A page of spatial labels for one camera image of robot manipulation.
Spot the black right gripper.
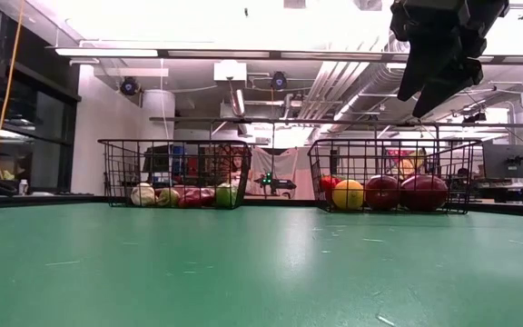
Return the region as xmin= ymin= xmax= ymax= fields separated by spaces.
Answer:
xmin=388 ymin=0 xmax=510 ymax=119

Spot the dark red apple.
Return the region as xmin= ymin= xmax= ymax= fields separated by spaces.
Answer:
xmin=399 ymin=173 xmax=450 ymax=213
xmin=363 ymin=174 xmax=402 ymax=212

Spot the orange-yellow mango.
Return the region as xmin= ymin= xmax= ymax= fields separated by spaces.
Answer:
xmin=331 ymin=179 xmax=366 ymax=212

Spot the green zucchini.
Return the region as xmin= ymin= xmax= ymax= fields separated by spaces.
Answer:
xmin=213 ymin=182 xmax=240 ymax=209

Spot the white garlic bulb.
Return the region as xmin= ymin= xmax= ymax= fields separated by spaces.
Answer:
xmin=130 ymin=182 xmax=158 ymax=208

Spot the colourful poster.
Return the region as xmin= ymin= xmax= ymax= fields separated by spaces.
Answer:
xmin=384 ymin=147 xmax=429 ymax=178

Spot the dark background monitor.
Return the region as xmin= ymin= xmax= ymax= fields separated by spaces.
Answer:
xmin=482 ymin=144 xmax=523 ymax=180

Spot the long overhead light bar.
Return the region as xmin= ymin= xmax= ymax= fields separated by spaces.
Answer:
xmin=45 ymin=45 xmax=523 ymax=65

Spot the white hanging sheet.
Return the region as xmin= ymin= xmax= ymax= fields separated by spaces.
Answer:
xmin=248 ymin=145 xmax=318 ymax=201

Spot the white ceiling box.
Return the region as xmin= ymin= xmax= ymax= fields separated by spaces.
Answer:
xmin=212 ymin=60 xmax=248 ymax=83

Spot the person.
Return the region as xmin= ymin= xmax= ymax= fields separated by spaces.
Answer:
xmin=227 ymin=153 xmax=246 ymax=185

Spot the green table mat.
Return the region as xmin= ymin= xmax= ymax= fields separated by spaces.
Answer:
xmin=0 ymin=202 xmax=523 ymax=327

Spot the white round column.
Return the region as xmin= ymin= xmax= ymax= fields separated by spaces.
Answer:
xmin=142 ymin=88 xmax=177 ymax=137

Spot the black wire basket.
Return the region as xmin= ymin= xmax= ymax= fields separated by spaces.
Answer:
xmin=308 ymin=138 xmax=484 ymax=215
xmin=97 ymin=138 xmax=253 ymax=211

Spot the black horizontal rail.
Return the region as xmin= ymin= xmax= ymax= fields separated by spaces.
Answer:
xmin=149 ymin=115 xmax=523 ymax=128

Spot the round black ceiling camera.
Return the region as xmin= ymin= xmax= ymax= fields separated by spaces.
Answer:
xmin=119 ymin=75 xmax=141 ymax=97
xmin=270 ymin=70 xmax=289 ymax=91

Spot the yellow cord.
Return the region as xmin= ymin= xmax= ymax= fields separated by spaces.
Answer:
xmin=0 ymin=0 xmax=26 ymax=181

